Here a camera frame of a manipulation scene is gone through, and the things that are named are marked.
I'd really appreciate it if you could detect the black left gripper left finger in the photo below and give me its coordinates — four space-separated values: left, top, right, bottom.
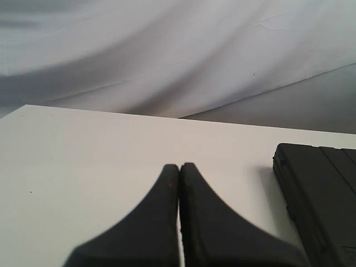
65 164 179 266

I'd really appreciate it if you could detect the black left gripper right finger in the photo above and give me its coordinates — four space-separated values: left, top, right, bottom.
179 163 308 266

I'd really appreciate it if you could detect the black plastic tool case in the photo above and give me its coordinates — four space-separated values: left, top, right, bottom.
273 143 355 266

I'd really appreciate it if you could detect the grey backdrop cloth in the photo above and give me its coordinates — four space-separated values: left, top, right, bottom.
1 1 355 133

